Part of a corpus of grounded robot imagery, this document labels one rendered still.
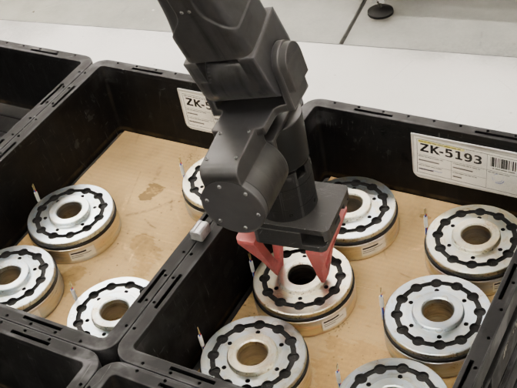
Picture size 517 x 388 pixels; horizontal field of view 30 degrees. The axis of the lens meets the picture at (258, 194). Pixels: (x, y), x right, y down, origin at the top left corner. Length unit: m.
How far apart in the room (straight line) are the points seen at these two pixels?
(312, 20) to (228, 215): 2.28
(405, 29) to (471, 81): 1.47
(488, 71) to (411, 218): 0.49
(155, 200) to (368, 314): 0.32
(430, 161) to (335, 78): 0.50
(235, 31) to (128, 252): 0.41
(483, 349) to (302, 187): 0.21
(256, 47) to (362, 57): 0.81
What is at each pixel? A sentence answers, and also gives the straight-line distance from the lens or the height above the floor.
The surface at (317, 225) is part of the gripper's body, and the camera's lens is 0.88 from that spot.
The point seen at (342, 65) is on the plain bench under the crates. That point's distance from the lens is 1.56.
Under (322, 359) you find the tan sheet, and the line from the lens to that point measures 0.94.
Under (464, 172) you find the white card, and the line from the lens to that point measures 1.05.
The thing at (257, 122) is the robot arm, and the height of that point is 1.09.
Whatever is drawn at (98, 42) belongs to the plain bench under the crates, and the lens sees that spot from 1.75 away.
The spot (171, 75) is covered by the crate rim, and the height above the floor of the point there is 0.93.
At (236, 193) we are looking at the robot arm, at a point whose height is 1.06.
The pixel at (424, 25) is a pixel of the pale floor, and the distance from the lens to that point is 2.96.
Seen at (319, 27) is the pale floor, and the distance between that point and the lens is 3.01.
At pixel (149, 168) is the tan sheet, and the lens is 1.21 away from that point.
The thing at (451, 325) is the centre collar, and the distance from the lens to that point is 0.91.
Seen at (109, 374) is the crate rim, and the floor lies 0.93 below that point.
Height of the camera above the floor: 1.56
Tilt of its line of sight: 40 degrees down
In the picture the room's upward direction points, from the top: 12 degrees counter-clockwise
